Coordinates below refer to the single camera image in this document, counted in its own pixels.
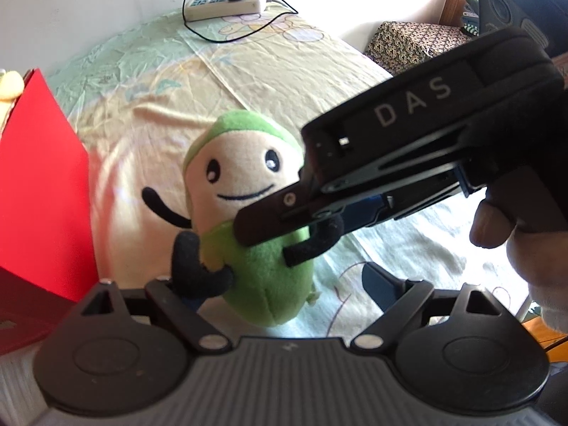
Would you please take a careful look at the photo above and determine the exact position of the green plush toy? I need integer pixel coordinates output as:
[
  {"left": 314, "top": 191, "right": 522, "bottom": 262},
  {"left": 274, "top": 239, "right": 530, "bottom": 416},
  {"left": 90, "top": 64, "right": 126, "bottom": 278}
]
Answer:
[{"left": 142, "top": 110, "right": 346, "bottom": 328}]

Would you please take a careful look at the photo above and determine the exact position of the red cardboard box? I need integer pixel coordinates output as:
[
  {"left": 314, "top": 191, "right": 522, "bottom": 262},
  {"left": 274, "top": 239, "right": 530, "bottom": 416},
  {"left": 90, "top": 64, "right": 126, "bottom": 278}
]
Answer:
[{"left": 0, "top": 68, "right": 102, "bottom": 356}]

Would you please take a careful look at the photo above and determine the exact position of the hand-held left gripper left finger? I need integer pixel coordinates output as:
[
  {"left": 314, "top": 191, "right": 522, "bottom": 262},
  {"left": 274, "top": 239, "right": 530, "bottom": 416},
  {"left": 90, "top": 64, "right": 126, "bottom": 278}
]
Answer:
[{"left": 73, "top": 277, "right": 232, "bottom": 356}]

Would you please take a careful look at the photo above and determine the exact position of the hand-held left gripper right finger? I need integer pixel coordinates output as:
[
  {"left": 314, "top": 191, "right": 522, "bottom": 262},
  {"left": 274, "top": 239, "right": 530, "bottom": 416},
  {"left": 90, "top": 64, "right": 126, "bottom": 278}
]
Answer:
[{"left": 350, "top": 262, "right": 511, "bottom": 351}]

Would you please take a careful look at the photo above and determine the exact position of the stool with patterned cloth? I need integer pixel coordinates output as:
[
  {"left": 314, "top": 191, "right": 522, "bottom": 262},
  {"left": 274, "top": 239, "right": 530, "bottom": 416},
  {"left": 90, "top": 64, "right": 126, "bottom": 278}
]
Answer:
[{"left": 364, "top": 21, "right": 477, "bottom": 77}]

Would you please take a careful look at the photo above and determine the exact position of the person's right hand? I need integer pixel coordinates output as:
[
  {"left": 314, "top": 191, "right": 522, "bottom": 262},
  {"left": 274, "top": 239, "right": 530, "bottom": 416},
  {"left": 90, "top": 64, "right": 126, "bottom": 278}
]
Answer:
[{"left": 469, "top": 200, "right": 568, "bottom": 342}]

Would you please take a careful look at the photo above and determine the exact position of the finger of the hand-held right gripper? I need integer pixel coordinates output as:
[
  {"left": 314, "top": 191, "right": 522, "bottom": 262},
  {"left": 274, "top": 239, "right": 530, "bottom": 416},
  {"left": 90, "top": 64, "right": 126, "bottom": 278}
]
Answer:
[
  {"left": 336, "top": 194, "right": 395, "bottom": 236},
  {"left": 233, "top": 182, "right": 320, "bottom": 248}
]

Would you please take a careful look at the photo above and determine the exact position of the printed bed sheet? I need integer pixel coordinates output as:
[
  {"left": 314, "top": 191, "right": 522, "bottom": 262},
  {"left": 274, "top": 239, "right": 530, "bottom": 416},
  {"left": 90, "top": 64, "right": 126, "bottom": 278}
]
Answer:
[{"left": 44, "top": 0, "right": 551, "bottom": 333}]

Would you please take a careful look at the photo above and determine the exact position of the white power strip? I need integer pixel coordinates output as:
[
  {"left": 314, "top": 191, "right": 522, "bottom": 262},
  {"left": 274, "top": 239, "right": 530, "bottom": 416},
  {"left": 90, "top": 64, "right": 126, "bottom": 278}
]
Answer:
[{"left": 184, "top": 0, "right": 268, "bottom": 21}]

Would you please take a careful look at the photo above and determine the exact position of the pile of folded clothes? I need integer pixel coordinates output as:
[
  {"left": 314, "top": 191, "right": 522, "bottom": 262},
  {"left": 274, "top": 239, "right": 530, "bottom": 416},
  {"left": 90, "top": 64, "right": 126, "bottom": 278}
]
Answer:
[{"left": 460, "top": 0, "right": 482, "bottom": 37}]

